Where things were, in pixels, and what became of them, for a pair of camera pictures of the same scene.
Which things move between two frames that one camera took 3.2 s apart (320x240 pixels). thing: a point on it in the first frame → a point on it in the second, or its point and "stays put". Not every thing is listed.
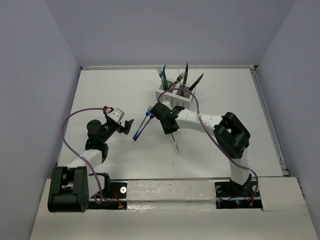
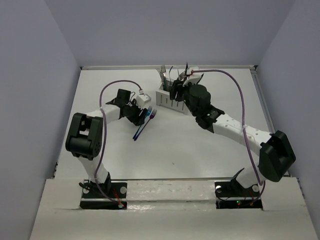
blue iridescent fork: (147, 113) stays put
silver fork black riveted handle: (179, 78) stays put
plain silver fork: (174, 140) → (162, 78)
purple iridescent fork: (151, 116) stays put
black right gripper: (168, 130) → (177, 86)
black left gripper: (125, 128) → (137, 120)
